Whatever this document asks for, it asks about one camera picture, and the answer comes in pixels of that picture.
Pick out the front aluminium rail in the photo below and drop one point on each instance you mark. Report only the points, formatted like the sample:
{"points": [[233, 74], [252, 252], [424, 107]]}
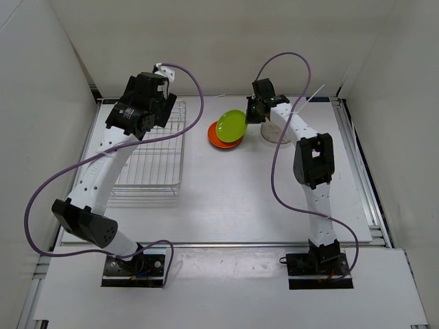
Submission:
{"points": [[239, 245]]}

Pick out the clear textured glass plate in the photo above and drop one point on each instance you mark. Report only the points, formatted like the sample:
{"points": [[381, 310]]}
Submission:
{"points": [[276, 139]]}

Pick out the lime green plastic plate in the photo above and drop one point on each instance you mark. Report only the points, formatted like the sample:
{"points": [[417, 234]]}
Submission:
{"points": [[231, 126]]}

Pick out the blue brand label sticker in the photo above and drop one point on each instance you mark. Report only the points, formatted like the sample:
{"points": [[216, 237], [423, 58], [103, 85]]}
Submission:
{"points": [[318, 99]]}

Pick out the white cable tie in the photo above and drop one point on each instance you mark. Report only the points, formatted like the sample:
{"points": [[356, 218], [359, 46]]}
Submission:
{"points": [[296, 112]]}

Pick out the orange plastic plate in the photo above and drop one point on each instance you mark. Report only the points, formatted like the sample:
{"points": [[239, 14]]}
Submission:
{"points": [[216, 142]]}

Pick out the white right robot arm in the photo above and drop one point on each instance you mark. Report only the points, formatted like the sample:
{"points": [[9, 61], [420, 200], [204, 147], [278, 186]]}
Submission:
{"points": [[313, 167]]}

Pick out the chrome wire dish rack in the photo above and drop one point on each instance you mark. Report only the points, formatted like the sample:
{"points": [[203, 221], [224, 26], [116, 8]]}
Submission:
{"points": [[152, 169]]}

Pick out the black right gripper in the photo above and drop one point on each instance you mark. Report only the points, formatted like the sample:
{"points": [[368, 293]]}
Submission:
{"points": [[250, 118]]}

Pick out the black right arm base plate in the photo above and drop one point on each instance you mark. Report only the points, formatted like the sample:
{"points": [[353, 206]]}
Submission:
{"points": [[302, 275]]}

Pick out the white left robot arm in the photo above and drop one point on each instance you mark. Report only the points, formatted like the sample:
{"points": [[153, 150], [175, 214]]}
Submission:
{"points": [[145, 103]]}

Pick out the aluminium table edge rail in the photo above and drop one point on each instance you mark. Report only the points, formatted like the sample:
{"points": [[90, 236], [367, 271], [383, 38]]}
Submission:
{"points": [[370, 201]]}

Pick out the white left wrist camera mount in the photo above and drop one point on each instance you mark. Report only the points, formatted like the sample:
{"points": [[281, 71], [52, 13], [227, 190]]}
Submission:
{"points": [[165, 71]]}

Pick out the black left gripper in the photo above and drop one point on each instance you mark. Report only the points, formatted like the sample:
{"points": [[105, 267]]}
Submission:
{"points": [[164, 105]]}

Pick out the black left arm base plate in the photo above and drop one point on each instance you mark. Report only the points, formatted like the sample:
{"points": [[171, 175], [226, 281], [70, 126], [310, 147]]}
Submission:
{"points": [[147, 271]]}

